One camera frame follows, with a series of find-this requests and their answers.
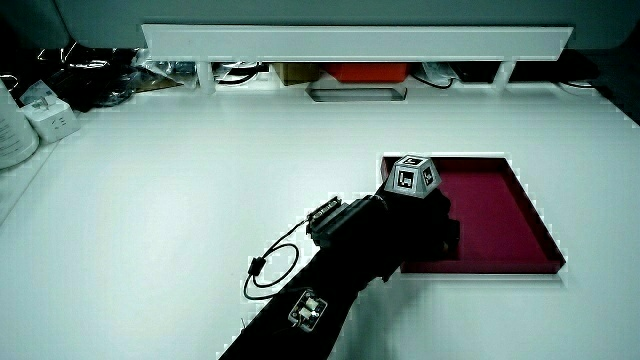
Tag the red square plate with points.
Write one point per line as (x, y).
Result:
(495, 220)

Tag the person's right forearm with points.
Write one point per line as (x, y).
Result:
(320, 285)

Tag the orange box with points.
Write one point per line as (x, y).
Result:
(367, 72)

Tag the white power adapter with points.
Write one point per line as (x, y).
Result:
(50, 119)

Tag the white connector on sleeve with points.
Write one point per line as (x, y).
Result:
(307, 310)

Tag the black bag pile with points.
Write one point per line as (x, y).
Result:
(85, 80)

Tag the person's right hand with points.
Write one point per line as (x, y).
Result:
(415, 230)

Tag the clear plastic bag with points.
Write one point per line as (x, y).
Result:
(162, 72)

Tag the black wrist sensor module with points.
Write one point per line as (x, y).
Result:
(330, 220)

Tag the white desk shelf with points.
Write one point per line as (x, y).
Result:
(350, 42)

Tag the white cylindrical container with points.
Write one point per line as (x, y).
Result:
(12, 135)

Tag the brown cardboard box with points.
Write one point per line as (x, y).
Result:
(296, 72)

